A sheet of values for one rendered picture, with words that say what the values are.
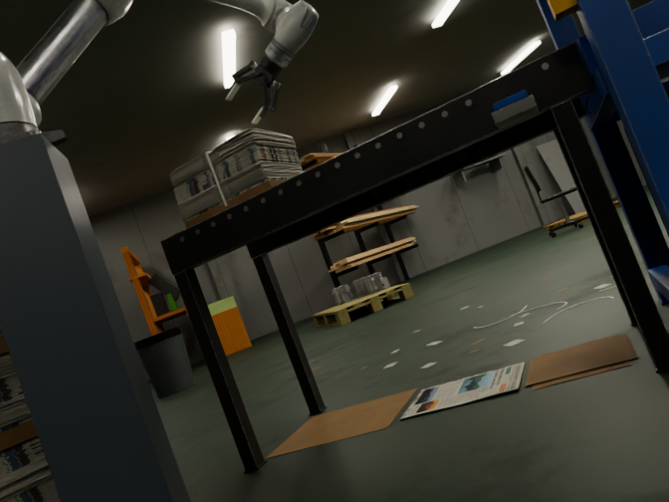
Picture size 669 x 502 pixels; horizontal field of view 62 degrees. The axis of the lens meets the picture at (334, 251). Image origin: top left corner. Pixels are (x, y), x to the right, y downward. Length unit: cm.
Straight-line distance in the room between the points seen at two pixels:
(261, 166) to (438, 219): 956
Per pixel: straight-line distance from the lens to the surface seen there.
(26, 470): 169
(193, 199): 197
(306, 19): 195
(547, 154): 1239
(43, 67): 178
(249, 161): 184
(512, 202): 1199
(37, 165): 136
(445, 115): 150
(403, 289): 616
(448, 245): 1125
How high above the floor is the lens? 47
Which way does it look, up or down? 3 degrees up
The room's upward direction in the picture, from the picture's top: 21 degrees counter-clockwise
